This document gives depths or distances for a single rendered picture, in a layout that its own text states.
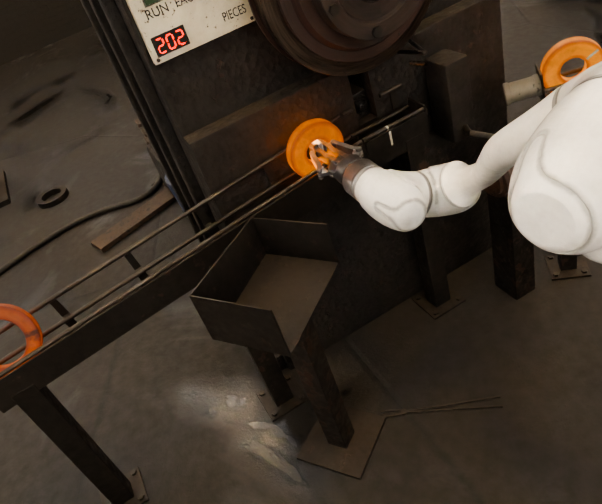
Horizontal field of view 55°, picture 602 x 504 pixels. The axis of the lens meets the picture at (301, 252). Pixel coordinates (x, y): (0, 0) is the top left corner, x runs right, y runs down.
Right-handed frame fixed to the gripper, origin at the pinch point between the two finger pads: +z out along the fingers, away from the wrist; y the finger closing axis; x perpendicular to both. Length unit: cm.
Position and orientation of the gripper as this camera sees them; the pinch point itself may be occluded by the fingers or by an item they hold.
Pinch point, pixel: (314, 143)
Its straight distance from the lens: 150.5
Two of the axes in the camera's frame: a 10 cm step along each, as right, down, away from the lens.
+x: -2.5, -7.2, -6.4
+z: -4.7, -4.9, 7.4
